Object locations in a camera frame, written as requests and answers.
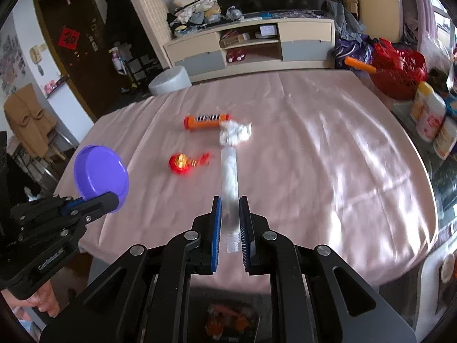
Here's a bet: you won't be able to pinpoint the crumpled silver paper ball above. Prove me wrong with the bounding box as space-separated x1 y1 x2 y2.
219 121 253 147

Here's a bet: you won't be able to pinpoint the hanging child's bag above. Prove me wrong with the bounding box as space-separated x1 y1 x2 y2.
111 46 128 75

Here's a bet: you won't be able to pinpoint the pile of clothes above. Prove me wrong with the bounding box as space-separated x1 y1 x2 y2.
166 0 224 37

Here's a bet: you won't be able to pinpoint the cream standing air conditioner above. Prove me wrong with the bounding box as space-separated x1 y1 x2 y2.
352 0 409 43

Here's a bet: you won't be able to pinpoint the white bottle yellow label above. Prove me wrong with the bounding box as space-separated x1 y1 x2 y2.
410 81 434 122

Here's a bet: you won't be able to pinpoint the orange tube container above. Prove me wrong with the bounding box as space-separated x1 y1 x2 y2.
184 112 232 131

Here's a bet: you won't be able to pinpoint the grey clothing heap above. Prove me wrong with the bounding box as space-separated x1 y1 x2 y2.
326 0 368 41

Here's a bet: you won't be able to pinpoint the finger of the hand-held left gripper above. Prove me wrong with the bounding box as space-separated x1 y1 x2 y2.
11 195 88 226
18 192 121 244

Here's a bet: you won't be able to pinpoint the white bottle pink label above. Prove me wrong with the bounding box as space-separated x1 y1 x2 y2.
418 91 447 141

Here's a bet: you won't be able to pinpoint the white board panel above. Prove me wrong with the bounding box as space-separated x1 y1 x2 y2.
47 95 95 145

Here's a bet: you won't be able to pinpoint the brown coat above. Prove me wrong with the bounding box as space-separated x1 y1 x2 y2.
3 83 58 158

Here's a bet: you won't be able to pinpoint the white round box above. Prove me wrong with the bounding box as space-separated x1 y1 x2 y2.
255 25 279 39

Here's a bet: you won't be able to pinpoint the cream folding screen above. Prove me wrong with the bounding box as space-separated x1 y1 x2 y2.
123 0 172 69

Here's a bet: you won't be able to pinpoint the red diamond door poster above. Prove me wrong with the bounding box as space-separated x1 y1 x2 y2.
57 26 82 51

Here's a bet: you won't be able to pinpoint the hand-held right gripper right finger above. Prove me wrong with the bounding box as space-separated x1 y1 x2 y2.
238 196 418 343

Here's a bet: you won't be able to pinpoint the metal chair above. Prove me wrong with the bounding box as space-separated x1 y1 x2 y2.
11 129 78 173

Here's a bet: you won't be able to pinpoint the white round stool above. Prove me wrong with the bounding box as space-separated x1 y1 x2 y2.
148 66 191 96

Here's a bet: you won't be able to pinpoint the white jar cream label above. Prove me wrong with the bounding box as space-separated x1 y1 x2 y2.
433 116 457 161

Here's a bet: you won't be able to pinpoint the cream grey TV cabinet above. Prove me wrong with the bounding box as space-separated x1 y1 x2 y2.
163 18 336 83

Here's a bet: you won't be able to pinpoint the red plastic basket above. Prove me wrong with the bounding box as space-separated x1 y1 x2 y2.
371 37 429 101

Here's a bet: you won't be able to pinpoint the cardboard box on shelf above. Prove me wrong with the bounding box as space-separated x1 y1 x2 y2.
219 30 250 49

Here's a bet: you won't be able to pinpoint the purple bag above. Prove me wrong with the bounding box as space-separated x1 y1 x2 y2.
330 34 375 70

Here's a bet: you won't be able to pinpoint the red yellow snack packet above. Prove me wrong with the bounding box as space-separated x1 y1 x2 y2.
169 152 213 176

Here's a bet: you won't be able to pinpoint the person's left hand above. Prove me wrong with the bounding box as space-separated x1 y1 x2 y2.
0 280 61 333

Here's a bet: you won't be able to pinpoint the pink curtain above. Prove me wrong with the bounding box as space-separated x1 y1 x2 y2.
403 0 440 43

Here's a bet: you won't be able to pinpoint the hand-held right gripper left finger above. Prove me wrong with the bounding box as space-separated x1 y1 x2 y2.
39 196 224 343

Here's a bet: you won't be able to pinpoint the dark hanging coats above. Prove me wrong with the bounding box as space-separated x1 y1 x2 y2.
102 0 143 58

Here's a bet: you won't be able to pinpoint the pink satin tablecloth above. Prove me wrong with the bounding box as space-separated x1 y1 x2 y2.
53 68 440 294

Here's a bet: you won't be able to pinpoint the wall photo collage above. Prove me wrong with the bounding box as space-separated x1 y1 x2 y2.
0 34 25 93

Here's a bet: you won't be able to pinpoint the purple plastic lid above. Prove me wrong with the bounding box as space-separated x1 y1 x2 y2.
73 145 130 213

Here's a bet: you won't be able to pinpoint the window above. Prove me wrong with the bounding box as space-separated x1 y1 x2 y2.
428 0 457 40

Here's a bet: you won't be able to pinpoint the brown wooden door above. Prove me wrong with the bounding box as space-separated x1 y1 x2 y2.
33 0 143 122

